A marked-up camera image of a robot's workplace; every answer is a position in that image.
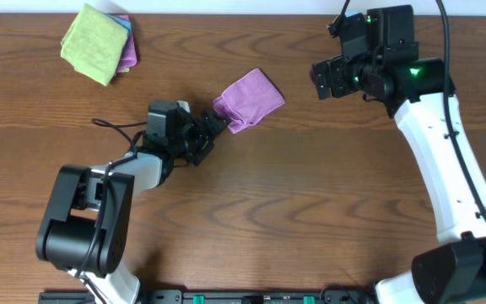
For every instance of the folded green cloth on top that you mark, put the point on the folded green cloth on top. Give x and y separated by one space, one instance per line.
93 44

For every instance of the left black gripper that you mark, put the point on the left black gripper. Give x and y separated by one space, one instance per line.
207 139

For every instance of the folded purple cloth in stack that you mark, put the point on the folded purple cloth in stack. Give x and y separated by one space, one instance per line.
129 57

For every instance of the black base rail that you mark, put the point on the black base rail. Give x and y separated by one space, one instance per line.
218 297

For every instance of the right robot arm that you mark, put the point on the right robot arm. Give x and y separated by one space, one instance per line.
380 58

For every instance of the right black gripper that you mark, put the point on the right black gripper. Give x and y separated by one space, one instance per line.
335 66

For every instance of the folded blue cloth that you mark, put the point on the folded blue cloth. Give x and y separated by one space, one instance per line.
122 22

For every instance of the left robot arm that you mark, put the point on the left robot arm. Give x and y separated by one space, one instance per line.
84 229

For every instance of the purple microfiber cloth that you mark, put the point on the purple microfiber cloth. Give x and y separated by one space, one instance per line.
248 100

